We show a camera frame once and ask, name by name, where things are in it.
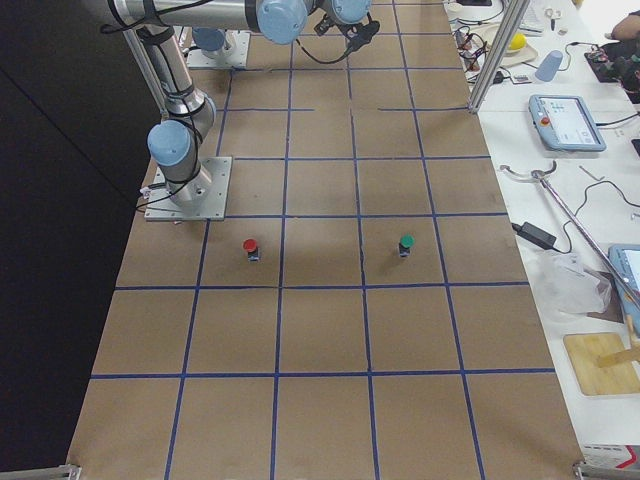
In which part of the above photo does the brown paper table mat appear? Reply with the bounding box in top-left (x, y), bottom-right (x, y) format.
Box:
top-left (68, 1), bottom-right (581, 479)

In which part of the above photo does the blue plastic cup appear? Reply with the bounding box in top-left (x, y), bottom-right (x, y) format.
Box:
top-left (534, 50), bottom-right (564, 83)

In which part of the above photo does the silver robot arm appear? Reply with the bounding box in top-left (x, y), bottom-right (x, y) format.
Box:
top-left (82, 1), bottom-right (380, 214)
top-left (189, 27), bottom-right (235, 58)

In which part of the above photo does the wooden cutting board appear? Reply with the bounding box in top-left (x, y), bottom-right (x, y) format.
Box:
top-left (563, 333), bottom-right (639, 396)

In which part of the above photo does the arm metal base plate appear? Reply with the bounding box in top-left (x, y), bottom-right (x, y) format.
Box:
top-left (186, 28), bottom-right (251, 70)
top-left (144, 157), bottom-right (233, 222)

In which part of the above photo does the metal reacher stick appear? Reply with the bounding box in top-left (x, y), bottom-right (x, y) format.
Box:
top-left (499, 160), bottom-right (639, 307)

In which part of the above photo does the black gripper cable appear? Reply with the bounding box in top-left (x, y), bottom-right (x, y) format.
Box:
top-left (292, 12), bottom-right (381, 65)

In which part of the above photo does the aluminium frame post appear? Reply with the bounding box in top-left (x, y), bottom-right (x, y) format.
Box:
top-left (468, 0), bottom-right (529, 114)

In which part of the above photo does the black power adapter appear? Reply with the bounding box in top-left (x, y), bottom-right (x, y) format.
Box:
top-left (513, 222), bottom-right (556, 250)

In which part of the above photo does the green push button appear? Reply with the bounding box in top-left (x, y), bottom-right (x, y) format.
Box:
top-left (398, 234), bottom-right (415, 258)

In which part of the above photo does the clear plastic bag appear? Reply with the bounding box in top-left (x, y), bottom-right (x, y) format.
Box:
top-left (534, 251), bottom-right (612, 314)

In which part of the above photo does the beige tray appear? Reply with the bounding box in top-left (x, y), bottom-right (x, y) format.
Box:
top-left (476, 24), bottom-right (538, 67)

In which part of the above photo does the red push button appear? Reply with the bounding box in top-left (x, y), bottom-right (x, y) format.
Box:
top-left (242, 238), bottom-right (261, 262)

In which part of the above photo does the yellow lemon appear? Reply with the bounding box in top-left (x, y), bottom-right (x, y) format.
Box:
top-left (507, 32), bottom-right (527, 53)

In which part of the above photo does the blue teach pendant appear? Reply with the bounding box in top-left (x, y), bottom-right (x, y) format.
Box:
top-left (528, 95), bottom-right (607, 152)
top-left (608, 244), bottom-right (639, 336)

